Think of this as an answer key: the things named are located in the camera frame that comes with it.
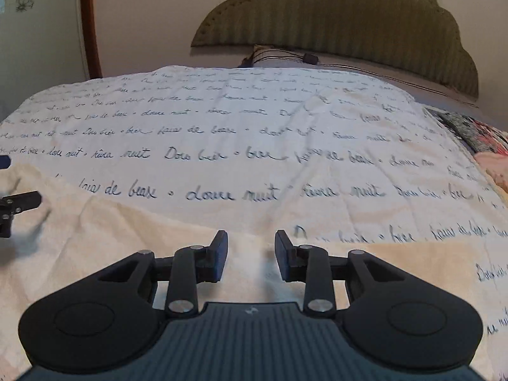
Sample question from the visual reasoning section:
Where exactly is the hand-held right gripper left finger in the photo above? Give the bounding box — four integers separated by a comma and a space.
96, 229, 230, 320

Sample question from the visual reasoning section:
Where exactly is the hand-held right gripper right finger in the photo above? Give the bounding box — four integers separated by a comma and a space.
275, 229, 402, 320

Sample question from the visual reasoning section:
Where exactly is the cream towel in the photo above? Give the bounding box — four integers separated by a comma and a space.
0, 164, 495, 381

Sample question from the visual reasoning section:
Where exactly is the white floral patterned door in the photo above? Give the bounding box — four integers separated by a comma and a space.
0, 0, 90, 122

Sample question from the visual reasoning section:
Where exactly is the white script printed blanket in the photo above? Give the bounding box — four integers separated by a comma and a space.
0, 65, 508, 381

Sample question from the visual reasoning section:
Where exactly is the floral patterned cloth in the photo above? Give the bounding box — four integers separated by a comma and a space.
423, 106, 508, 196

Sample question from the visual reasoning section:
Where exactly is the olive green padded headboard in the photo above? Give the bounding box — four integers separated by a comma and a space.
190, 0, 479, 101

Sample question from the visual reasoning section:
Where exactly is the brown wooden door frame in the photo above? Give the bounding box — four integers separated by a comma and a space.
78, 0, 104, 80

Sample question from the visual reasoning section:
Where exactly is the black cable with adapter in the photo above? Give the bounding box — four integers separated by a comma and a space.
240, 45, 479, 107

